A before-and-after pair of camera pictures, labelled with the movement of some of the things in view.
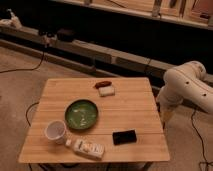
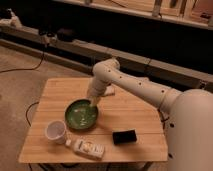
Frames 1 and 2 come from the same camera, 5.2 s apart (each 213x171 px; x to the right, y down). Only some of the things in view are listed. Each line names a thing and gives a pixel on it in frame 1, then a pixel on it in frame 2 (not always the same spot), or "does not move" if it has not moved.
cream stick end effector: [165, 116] -> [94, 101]
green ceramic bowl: [81, 114] does not move
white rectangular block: [106, 91] does not move
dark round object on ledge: [65, 35] does not move
